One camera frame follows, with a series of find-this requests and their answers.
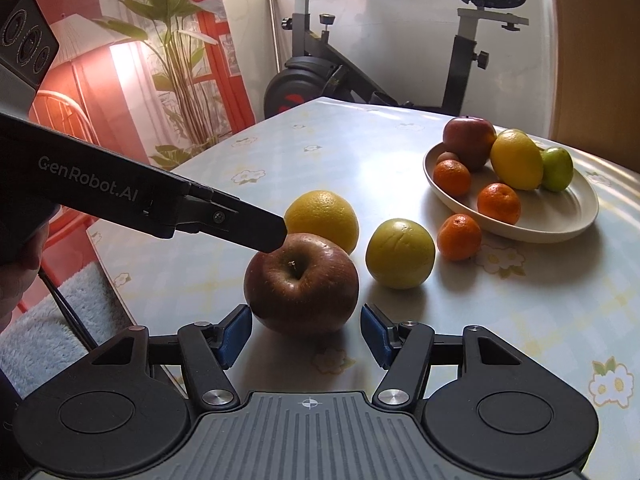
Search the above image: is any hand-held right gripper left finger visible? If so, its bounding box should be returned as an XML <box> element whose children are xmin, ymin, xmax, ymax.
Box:
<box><xmin>89</xmin><ymin>305</ymin><xmax>252</xmax><ymax>410</ymax></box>

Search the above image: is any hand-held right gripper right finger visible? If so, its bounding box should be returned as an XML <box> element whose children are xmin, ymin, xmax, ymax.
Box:
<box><xmin>360</xmin><ymin>304</ymin><xmax>523</xmax><ymax>406</ymax></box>

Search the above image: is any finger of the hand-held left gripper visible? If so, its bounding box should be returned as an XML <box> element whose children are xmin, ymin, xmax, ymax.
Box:
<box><xmin>175</xmin><ymin>184</ymin><xmax>289</xmax><ymax>252</ymax></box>

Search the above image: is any dark red apple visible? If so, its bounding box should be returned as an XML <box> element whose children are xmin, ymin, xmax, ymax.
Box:
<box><xmin>243</xmin><ymin>232</ymin><xmax>361</xmax><ymax>336</ymax></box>

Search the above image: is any orange tangerine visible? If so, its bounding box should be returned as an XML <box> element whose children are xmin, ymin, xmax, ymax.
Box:
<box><xmin>476</xmin><ymin>182</ymin><xmax>522</xmax><ymax>226</ymax></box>
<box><xmin>433</xmin><ymin>159</ymin><xmax>472</xmax><ymax>197</ymax></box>
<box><xmin>437</xmin><ymin>213</ymin><xmax>483</xmax><ymax>262</ymax></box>

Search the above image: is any cream round plate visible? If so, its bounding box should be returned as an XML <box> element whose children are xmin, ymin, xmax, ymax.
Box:
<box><xmin>422</xmin><ymin>140</ymin><xmax>600</xmax><ymax>243</ymax></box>

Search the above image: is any green apple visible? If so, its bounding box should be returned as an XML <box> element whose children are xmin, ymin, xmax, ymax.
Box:
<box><xmin>540</xmin><ymin>147</ymin><xmax>574</xmax><ymax>193</ymax></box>

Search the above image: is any person's left hand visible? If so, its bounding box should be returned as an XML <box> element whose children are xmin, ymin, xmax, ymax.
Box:
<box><xmin>0</xmin><ymin>220</ymin><xmax>51</xmax><ymax>332</ymax></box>

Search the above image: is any large yellow citrus fruit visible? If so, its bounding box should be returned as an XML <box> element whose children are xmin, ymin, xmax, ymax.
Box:
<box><xmin>284</xmin><ymin>190</ymin><xmax>360</xmax><ymax>256</ymax></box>

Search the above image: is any yellow-green citrus fruit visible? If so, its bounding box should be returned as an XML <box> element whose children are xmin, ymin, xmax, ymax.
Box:
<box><xmin>365</xmin><ymin>218</ymin><xmax>436</xmax><ymax>290</ymax></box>

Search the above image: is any plant printed curtain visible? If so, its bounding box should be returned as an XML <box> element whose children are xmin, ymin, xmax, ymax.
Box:
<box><xmin>0</xmin><ymin>0</ymin><xmax>256</xmax><ymax>311</ymax></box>

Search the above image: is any black exercise bike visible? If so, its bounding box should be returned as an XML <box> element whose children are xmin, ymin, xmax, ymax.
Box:
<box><xmin>240</xmin><ymin>0</ymin><xmax>530</xmax><ymax>121</ymax></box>

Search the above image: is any light blue fuzzy cushion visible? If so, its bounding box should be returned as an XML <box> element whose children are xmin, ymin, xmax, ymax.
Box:
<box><xmin>0</xmin><ymin>262</ymin><xmax>132</xmax><ymax>396</ymax></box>

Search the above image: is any bright red apple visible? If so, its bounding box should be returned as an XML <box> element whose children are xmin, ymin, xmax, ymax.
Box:
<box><xmin>442</xmin><ymin>116</ymin><xmax>498</xmax><ymax>172</ymax></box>

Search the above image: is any yellow lemon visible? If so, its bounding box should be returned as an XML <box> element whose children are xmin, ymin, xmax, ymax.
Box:
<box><xmin>490</xmin><ymin>129</ymin><xmax>544</xmax><ymax>191</ymax></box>

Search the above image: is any wooden cabinet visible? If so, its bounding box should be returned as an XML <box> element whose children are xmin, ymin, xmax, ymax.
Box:
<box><xmin>547</xmin><ymin>0</ymin><xmax>640</xmax><ymax>171</ymax></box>

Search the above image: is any black cable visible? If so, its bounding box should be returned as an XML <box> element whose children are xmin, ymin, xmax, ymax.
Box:
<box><xmin>39</xmin><ymin>269</ymin><xmax>99</xmax><ymax>351</ymax></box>

